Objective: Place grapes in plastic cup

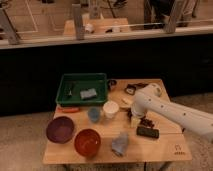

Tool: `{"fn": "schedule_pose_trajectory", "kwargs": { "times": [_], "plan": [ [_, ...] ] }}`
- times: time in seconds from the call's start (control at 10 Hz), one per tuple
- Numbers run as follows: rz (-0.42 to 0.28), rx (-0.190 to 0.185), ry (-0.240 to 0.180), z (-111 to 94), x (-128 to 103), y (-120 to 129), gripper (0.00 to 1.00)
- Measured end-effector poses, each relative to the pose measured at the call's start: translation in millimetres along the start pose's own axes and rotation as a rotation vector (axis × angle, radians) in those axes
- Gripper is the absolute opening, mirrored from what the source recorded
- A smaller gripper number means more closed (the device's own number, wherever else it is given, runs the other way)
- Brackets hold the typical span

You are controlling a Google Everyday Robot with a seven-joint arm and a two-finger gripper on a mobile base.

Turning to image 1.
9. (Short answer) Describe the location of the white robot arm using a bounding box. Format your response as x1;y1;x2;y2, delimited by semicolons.
131;83;213;143

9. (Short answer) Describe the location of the green plastic tray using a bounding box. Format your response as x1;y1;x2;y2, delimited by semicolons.
55;73;108;107

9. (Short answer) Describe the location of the orange carrot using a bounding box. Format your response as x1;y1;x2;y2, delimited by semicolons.
57;107;79;113

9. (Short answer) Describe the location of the blue plastic cup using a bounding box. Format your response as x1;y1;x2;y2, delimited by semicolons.
88;107;100;123

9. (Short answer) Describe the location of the yellow banana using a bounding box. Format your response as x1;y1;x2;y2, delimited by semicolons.
120;98;133;109

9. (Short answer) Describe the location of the red orange bowl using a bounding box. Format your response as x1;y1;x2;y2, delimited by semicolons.
74;129;101;158

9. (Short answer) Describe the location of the dark utensil in tray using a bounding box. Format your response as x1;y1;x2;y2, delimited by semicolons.
67;82;74;98

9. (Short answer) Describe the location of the purple bowl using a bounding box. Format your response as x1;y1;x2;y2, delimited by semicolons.
46;116;75;144

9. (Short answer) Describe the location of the black remote control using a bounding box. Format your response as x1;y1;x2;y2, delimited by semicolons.
136;127;159;139

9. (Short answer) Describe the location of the small black cup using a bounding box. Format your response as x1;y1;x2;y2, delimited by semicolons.
107;79;117;90

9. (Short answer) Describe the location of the white paper cup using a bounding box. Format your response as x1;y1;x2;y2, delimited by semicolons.
103;101;119;118

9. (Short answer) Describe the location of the black handled peeler tool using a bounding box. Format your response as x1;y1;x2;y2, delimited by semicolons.
124;83;146;95

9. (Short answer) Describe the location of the dark red grape bunch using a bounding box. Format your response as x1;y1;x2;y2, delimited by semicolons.
127;110;154;129

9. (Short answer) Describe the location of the grey blue sponge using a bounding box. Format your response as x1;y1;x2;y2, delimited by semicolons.
80;88;97;100

